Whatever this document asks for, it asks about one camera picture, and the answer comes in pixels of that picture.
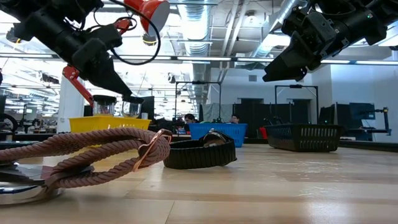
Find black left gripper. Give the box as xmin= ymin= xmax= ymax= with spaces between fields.
xmin=51 ymin=29 xmax=133 ymax=96

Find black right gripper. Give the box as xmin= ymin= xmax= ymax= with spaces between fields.
xmin=262 ymin=14 xmax=351 ymax=83

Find clear hourglass black caps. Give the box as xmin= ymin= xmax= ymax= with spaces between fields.
xmin=92 ymin=95 xmax=118 ymax=117

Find pink braided rope strap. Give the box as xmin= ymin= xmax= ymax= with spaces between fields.
xmin=0 ymin=126 xmax=174 ymax=207

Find yellow plastic basket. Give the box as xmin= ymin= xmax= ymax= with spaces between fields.
xmin=68 ymin=115 xmax=152 ymax=147

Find black computer monitor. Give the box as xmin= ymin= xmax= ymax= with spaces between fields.
xmin=141 ymin=95 xmax=155 ymax=121
xmin=349 ymin=102 xmax=376 ymax=121

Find black plastic basket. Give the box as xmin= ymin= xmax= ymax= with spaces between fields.
xmin=266 ymin=123 xmax=343 ymax=153

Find red desk lamp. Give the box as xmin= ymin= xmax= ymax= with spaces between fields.
xmin=62 ymin=0 xmax=170 ymax=108

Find overhead LED light bar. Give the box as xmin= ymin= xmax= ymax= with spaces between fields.
xmin=0 ymin=53 xmax=398 ymax=66

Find blue plastic basket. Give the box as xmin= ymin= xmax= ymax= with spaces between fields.
xmin=188 ymin=123 xmax=249 ymax=149

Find black woven band watch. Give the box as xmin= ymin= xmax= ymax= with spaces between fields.
xmin=162 ymin=129 xmax=238 ymax=170

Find black metal rig frame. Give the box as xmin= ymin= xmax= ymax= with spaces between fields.
xmin=274 ymin=84 xmax=319 ymax=125
xmin=175 ymin=81 xmax=222 ymax=124

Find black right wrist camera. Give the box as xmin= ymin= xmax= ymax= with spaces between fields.
xmin=281 ymin=4 xmax=312 ymax=35

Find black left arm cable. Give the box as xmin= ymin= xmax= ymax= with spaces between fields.
xmin=93 ymin=0 xmax=162 ymax=67

